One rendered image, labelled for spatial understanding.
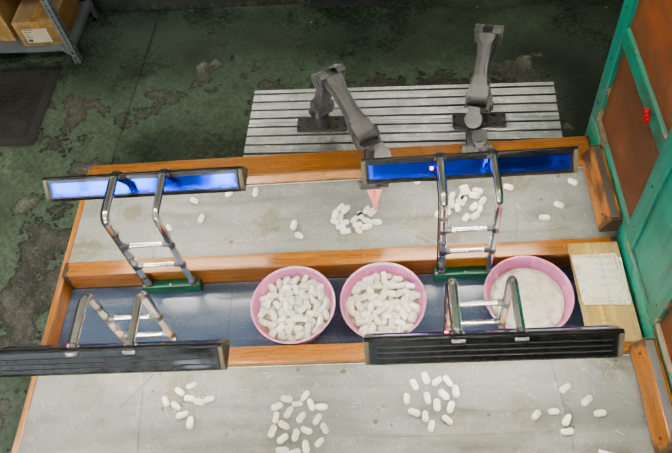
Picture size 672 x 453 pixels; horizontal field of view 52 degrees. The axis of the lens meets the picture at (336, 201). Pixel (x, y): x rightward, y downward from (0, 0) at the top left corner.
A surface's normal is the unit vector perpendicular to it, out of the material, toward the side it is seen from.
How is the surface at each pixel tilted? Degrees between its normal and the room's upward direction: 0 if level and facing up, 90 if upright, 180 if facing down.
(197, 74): 0
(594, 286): 0
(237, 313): 0
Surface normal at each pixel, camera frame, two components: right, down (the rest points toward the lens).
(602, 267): -0.11, -0.58
